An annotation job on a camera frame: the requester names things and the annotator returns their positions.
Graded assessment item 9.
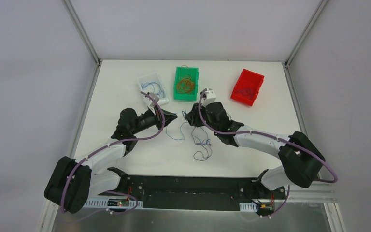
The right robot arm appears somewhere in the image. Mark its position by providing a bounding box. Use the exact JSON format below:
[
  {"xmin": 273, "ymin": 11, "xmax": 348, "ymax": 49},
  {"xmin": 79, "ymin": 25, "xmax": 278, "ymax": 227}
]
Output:
[{"xmin": 185, "ymin": 102, "xmax": 325, "ymax": 198}]

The green plastic bin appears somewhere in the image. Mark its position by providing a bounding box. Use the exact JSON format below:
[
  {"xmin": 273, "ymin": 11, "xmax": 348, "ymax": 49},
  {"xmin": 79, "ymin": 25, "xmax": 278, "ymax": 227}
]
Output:
[{"xmin": 173, "ymin": 65, "xmax": 199, "ymax": 102}]

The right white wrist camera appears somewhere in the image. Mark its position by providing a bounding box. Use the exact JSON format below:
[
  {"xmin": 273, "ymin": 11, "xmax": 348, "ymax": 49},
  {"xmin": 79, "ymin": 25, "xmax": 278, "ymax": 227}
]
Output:
[{"xmin": 201, "ymin": 89, "xmax": 216, "ymax": 106}]

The purple wire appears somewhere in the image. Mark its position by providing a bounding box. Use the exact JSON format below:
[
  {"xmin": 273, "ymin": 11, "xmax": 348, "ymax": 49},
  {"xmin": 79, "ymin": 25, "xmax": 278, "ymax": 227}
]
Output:
[{"xmin": 235, "ymin": 88, "xmax": 257, "ymax": 101}]

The orange wire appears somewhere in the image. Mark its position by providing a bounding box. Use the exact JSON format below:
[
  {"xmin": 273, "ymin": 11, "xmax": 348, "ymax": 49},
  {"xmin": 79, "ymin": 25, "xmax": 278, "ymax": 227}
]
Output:
[{"xmin": 176, "ymin": 65, "xmax": 196, "ymax": 95}]

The blue wire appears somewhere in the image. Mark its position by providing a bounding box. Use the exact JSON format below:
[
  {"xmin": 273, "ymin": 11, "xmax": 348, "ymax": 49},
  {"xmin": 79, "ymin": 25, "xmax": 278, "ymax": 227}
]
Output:
[{"xmin": 141, "ymin": 82, "xmax": 165, "ymax": 101}]

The coloured wire bundle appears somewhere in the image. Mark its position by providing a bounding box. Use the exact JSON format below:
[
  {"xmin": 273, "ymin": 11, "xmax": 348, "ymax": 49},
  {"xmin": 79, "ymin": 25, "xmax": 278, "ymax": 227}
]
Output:
[{"xmin": 164, "ymin": 110, "xmax": 214, "ymax": 162}]

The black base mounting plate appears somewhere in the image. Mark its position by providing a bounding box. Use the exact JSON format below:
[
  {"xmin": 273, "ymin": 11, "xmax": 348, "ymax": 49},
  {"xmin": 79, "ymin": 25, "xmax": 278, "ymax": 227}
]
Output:
[{"xmin": 114, "ymin": 175, "xmax": 285, "ymax": 211}]

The red plastic bin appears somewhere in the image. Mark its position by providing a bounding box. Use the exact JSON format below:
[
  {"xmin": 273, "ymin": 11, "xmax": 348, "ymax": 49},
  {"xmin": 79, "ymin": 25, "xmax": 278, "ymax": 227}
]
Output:
[{"xmin": 230, "ymin": 69, "xmax": 265, "ymax": 106}]

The white plastic bin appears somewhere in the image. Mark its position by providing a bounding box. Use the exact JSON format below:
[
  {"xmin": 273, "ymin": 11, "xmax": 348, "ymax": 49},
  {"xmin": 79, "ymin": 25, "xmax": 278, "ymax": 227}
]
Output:
[{"xmin": 137, "ymin": 72, "xmax": 170, "ymax": 106}]

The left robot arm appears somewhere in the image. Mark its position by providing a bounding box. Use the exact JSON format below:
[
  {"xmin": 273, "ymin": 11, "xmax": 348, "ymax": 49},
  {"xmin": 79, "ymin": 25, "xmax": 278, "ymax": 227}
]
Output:
[{"xmin": 44, "ymin": 107, "xmax": 177, "ymax": 213}]

